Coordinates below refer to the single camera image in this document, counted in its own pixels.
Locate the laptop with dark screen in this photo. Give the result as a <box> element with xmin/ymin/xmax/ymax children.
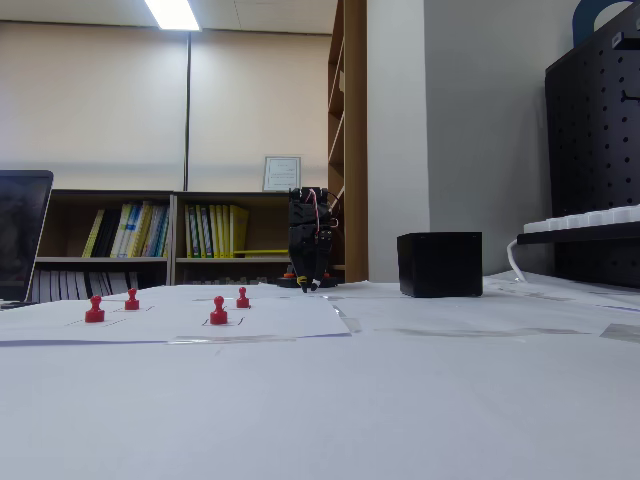
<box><xmin>0</xmin><ymin>169</ymin><xmax>55</xmax><ymax>307</ymax></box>

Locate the dark vertical wall pole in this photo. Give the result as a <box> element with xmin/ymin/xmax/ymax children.
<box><xmin>182</xmin><ymin>30</ymin><xmax>193</xmax><ymax>192</ymax></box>

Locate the paper sheet with drawn squares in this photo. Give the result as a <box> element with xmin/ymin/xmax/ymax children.
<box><xmin>0</xmin><ymin>293</ymin><xmax>354</xmax><ymax>347</ymax></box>

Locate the white power cable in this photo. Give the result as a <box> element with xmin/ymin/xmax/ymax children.
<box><xmin>506</xmin><ymin>237</ymin><xmax>532</xmax><ymax>284</ymax></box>

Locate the low wooden bookshelf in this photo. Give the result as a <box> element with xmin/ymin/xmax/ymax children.
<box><xmin>33</xmin><ymin>188</ymin><xmax>175</xmax><ymax>302</ymax></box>
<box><xmin>172</xmin><ymin>190</ymin><xmax>297</xmax><ymax>287</ymax></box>

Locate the black strip holder rail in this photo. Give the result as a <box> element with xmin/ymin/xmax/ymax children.
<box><xmin>516</xmin><ymin>222</ymin><xmax>640</xmax><ymax>246</ymax></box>

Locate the tall wooden bookshelf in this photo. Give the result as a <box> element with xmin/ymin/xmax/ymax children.
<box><xmin>327</xmin><ymin>0</ymin><xmax>370</xmax><ymax>284</ymax></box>

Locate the rectangular ceiling light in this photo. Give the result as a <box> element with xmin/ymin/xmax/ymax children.
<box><xmin>143</xmin><ymin>0</ymin><xmax>203</xmax><ymax>33</ymax></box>

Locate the dark blue curved panel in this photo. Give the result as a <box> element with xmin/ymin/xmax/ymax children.
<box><xmin>572</xmin><ymin>0</ymin><xmax>637</xmax><ymax>49</ymax></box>

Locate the black pegboard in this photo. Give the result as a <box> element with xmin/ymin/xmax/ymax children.
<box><xmin>544</xmin><ymin>3</ymin><xmax>640</xmax><ymax>289</ymax></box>

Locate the wide yellow ring binder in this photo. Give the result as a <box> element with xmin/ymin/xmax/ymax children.
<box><xmin>229</xmin><ymin>203</ymin><xmax>250</xmax><ymax>259</ymax></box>

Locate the framed white certificate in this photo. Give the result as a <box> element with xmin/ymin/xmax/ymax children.
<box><xmin>263</xmin><ymin>155</ymin><xmax>303</xmax><ymax>193</ymax></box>

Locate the thin leaning yellow book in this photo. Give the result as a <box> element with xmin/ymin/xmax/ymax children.
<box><xmin>81</xmin><ymin>208</ymin><xmax>107</xmax><ymax>259</ymax></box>

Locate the black box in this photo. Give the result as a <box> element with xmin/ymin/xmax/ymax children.
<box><xmin>397</xmin><ymin>231</ymin><xmax>484</xmax><ymax>299</ymax></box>

